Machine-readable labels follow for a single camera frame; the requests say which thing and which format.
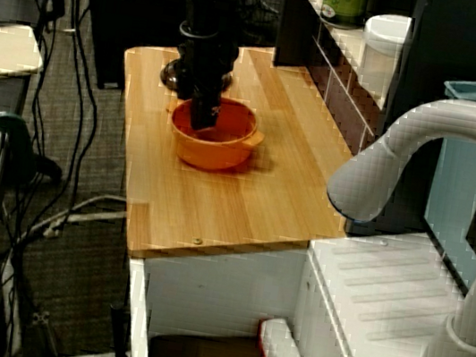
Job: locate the white toy kitchen unit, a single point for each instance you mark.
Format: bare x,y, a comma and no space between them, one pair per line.
221,284

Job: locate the dark grey upright post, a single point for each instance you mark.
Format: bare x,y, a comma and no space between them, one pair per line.
459,37

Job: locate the black computer case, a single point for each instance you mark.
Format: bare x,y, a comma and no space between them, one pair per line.
133,12

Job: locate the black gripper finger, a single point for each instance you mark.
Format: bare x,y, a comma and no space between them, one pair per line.
186,91
205,114

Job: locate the black shelf side panel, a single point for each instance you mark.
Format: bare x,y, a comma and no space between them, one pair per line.
295,29

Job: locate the orange toy pot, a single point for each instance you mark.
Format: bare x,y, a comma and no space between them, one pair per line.
210,151

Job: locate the grey toy faucet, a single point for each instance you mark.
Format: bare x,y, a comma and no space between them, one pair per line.
456,118

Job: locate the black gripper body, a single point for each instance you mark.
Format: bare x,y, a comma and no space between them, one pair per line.
205,69

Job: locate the brown lid with yellow knob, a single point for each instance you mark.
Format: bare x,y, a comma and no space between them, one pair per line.
169,74

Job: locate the green hand tool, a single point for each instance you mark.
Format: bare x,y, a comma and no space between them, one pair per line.
22,140

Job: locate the red rimmed white toy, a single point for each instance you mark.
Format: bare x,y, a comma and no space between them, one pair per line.
280,343

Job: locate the brass countertop screw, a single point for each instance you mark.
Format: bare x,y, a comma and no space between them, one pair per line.
197,240

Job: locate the white plastic jar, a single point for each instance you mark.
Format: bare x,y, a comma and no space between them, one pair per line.
385,34

